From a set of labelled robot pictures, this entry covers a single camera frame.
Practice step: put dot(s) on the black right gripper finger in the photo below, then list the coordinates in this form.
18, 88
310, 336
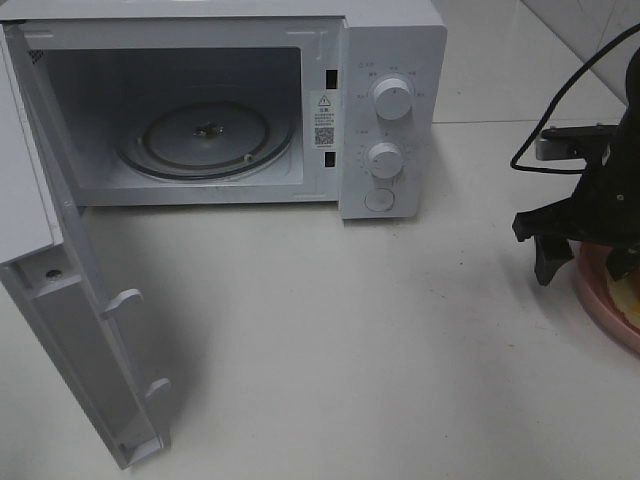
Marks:
622, 261
552, 253

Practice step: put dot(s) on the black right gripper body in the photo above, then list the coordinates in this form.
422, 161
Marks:
604, 206

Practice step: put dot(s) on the pink round plate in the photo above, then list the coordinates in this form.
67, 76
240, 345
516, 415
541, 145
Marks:
591, 289

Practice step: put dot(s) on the round door release button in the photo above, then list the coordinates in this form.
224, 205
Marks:
379, 200

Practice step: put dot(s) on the white microwave door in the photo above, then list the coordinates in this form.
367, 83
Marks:
62, 293

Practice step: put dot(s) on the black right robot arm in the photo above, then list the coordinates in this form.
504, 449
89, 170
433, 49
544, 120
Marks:
632, 95

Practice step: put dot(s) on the bottom bread slice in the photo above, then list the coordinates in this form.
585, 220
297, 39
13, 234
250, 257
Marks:
624, 294

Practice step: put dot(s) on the lower white timer knob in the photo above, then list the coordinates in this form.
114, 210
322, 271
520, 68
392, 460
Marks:
384, 160

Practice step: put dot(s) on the upper white control knob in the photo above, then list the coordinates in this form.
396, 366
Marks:
392, 97

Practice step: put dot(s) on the white warning label sticker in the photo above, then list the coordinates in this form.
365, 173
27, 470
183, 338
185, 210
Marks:
324, 116

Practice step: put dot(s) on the glass microwave turntable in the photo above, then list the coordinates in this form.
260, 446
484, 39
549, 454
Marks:
206, 140

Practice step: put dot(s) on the white microwave oven body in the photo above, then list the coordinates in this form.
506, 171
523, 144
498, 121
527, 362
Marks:
110, 64

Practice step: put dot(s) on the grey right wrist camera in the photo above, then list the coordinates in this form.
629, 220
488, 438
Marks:
582, 142

